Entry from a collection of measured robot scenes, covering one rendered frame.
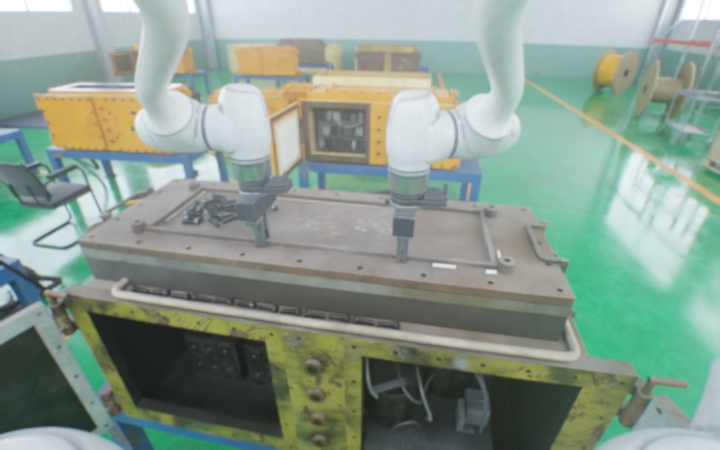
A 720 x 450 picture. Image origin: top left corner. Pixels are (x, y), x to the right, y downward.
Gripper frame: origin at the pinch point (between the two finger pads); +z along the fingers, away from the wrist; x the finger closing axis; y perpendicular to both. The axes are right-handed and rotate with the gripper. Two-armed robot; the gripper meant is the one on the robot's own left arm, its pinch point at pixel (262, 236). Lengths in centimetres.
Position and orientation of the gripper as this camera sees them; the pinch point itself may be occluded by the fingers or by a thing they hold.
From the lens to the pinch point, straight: 99.0
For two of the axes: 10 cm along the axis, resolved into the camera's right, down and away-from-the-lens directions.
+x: -1.8, 4.9, -8.5
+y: -9.8, -0.9, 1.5
